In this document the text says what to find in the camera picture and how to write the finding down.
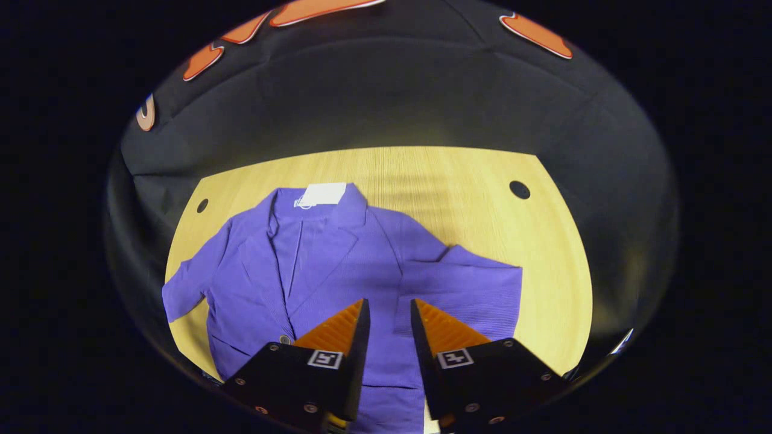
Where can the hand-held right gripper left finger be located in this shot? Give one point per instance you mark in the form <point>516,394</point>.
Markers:
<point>356,361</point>

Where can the purple short-sleeved shirt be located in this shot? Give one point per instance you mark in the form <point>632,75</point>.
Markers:
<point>338,259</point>

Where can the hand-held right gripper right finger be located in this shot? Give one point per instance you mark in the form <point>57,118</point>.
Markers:
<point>422,361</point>

